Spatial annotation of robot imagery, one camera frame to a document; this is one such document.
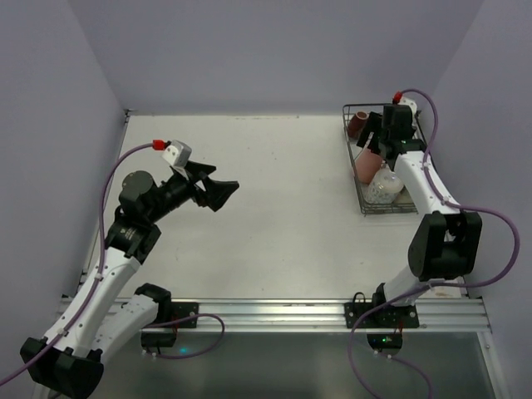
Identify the black wire dish rack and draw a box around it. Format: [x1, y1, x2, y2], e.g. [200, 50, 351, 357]
[342, 100, 426, 214]

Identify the brown ceramic cup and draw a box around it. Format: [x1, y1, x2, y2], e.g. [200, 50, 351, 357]
[347, 111, 369, 139]

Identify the white patterned mug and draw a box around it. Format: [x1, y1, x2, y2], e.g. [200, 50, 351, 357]
[366, 168, 404, 204]

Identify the pink plastic cup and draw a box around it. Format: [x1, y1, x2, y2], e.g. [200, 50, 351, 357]
[354, 149, 383, 184]

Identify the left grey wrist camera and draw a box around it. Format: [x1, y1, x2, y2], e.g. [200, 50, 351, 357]
[161, 140, 192, 169]

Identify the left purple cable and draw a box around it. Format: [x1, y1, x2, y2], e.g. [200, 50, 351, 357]
[0, 139, 171, 386]

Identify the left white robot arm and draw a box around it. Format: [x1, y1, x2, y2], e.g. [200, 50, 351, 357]
[20, 161, 239, 398]

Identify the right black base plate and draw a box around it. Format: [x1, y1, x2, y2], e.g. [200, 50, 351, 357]
[343, 292, 421, 329]

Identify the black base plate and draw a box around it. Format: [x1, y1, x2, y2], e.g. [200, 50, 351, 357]
[343, 292, 421, 329]
[170, 302, 200, 329]

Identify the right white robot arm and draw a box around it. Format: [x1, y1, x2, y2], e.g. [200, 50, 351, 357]
[358, 103, 482, 309]

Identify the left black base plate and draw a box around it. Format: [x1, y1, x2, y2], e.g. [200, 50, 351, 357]
[170, 302, 200, 329]

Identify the aluminium mounting rail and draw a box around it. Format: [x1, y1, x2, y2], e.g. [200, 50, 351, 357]
[173, 298, 490, 333]

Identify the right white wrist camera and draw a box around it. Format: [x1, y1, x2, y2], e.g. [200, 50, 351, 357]
[398, 95, 418, 115]

